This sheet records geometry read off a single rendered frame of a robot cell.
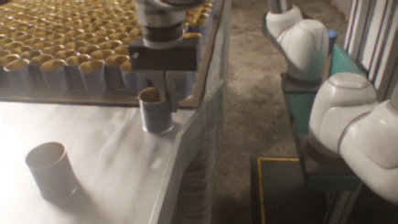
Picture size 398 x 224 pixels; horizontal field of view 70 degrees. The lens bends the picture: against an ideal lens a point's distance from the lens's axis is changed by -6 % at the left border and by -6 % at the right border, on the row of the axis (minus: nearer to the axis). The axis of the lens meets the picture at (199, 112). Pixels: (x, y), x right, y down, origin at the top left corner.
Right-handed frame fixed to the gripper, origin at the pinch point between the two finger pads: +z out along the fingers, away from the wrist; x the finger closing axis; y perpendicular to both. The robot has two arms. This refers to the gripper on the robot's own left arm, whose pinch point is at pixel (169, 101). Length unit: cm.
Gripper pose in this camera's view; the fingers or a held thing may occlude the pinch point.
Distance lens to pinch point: 64.5
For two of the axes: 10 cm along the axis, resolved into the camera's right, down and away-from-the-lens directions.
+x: 9.9, 0.4, -1.3
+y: -1.3, 5.5, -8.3
